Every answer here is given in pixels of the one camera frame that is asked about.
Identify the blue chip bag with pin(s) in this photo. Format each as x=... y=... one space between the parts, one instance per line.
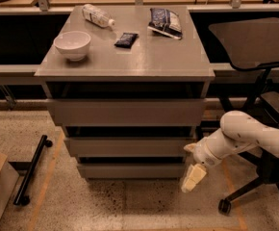
x=165 y=22

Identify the clear plastic bottle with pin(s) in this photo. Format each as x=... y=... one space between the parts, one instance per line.
x=97 y=16

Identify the black table leg bar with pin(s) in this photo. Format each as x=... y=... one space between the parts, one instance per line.
x=199 y=133

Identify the white bowl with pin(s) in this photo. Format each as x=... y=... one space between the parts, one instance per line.
x=73 y=45

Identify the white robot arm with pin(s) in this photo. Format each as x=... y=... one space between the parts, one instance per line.
x=238 y=132

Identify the small dark snack packet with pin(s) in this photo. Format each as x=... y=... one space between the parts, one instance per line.
x=126 y=40

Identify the grey drawer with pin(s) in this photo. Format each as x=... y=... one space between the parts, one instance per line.
x=131 y=171
x=137 y=112
x=142 y=147

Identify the grey bottom drawer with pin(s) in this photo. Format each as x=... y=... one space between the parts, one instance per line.
x=131 y=171

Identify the grey drawer cabinet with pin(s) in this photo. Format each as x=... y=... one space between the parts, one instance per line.
x=154 y=68

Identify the black office chair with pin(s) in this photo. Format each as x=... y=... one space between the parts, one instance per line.
x=251 y=45

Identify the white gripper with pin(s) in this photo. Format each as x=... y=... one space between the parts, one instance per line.
x=203 y=155

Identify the grey top drawer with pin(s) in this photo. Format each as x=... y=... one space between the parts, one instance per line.
x=137 y=112

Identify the grey middle drawer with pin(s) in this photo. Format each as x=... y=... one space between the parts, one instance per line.
x=142 y=147

